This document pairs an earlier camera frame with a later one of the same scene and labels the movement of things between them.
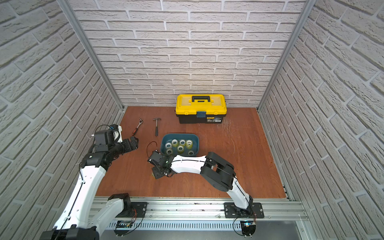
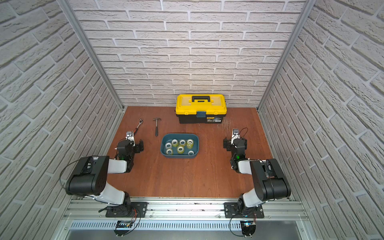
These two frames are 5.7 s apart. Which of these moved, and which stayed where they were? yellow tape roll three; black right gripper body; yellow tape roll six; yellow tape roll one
Moved: black right gripper body
Stayed: yellow tape roll one; yellow tape roll six; yellow tape roll three
